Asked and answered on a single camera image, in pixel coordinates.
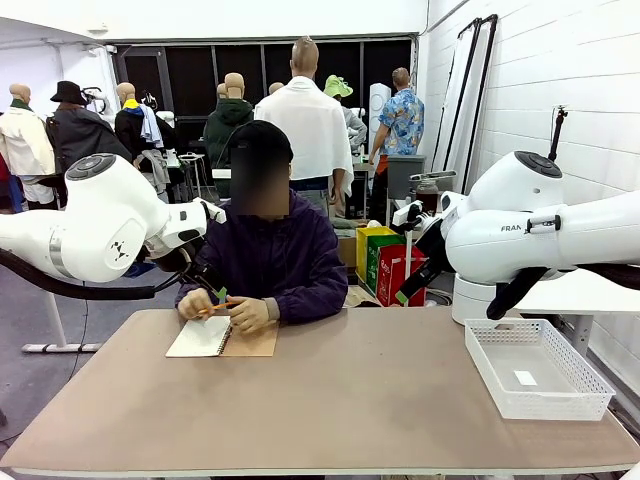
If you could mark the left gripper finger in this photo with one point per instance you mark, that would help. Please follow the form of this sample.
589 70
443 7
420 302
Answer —
215 292
223 294

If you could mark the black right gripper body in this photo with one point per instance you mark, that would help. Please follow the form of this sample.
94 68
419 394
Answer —
422 280

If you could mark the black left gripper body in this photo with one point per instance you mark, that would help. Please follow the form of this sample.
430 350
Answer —
207 277

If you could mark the orange pencil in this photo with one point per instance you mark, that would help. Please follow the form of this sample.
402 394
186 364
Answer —
220 307

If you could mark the spiral notebook brown cover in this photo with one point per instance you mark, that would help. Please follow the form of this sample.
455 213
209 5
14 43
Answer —
200 340

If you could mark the person's left forearm purple sleeve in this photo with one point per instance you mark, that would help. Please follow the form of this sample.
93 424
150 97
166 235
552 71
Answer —
310 302

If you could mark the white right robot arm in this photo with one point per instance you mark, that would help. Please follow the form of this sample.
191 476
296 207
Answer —
500 235

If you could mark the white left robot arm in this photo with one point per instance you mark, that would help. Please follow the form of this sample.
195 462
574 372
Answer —
100 225

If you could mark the person's right forearm purple sleeve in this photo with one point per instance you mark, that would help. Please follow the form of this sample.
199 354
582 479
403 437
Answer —
192 290

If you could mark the person's right hand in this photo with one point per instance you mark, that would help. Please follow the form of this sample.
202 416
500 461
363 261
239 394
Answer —
197 302

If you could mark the person's left hand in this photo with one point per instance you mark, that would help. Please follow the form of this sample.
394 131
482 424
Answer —
250 317

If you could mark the red shopping bag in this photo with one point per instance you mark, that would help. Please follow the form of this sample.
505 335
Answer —
390 280

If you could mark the green shopping bag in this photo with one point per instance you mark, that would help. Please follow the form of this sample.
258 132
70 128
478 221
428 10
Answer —
385 241

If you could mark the white cylindrical bin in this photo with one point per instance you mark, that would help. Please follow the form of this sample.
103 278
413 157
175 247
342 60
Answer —
472 305

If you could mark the person in purple jacket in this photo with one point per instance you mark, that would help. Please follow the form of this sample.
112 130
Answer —
280 255

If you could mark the yellow shopping bag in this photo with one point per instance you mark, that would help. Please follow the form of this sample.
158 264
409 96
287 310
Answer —
370 235

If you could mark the cardboard box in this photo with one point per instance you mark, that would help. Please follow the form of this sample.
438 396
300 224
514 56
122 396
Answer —
347 250

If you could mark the glass jar dark liquid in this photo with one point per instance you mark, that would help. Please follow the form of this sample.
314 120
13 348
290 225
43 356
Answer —
429 197

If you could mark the grey green cloth pile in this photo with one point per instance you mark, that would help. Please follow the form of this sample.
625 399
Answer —
350 227

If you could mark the grey tool on jar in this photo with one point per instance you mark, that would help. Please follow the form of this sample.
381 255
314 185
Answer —
432 175

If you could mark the grey bin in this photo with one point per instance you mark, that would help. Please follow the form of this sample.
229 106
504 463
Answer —
405 175

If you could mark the small white background table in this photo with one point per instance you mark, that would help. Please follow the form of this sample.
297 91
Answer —
192 159

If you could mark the small white paper slip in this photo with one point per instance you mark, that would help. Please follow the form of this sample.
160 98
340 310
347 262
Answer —
525 378

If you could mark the black cap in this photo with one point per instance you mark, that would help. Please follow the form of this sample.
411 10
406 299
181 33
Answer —
260 140

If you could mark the white work table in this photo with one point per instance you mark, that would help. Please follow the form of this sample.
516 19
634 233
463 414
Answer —
575 295

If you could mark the mannequin in green hoodie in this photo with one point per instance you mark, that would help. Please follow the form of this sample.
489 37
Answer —
225 125

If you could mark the white table leg stand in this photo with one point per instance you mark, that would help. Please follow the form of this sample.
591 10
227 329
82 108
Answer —
55 347

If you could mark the mannequin black jacket yellow collar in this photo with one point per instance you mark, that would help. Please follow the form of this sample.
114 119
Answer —
131 125

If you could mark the mannequin with white cloth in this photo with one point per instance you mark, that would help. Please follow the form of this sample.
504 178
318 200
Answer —
310 125

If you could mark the tall white air purifier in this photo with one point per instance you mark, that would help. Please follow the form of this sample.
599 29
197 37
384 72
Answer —
377 100

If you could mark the bare mannequin head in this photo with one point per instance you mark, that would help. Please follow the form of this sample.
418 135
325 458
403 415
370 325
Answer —
221 91
276 88

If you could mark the white perforated plastic basket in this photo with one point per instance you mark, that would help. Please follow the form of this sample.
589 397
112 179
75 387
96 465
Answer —
575 395

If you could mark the mannequin with black hat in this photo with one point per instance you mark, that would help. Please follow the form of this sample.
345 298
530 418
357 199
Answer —
80 130

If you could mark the black tripod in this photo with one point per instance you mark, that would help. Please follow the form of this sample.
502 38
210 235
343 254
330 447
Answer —
557 135

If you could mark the black framed white panel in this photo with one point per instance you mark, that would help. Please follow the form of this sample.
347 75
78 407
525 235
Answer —
462 75
484 60

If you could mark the mannequin with green hat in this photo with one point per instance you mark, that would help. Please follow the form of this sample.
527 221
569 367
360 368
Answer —
337 87

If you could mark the mannequin in cream coat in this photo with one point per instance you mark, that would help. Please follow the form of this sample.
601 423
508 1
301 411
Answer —
22 140

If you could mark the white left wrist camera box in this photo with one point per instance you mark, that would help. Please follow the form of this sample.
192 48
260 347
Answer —
214 210

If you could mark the dark window wall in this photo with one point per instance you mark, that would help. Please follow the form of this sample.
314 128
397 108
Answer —
190 75

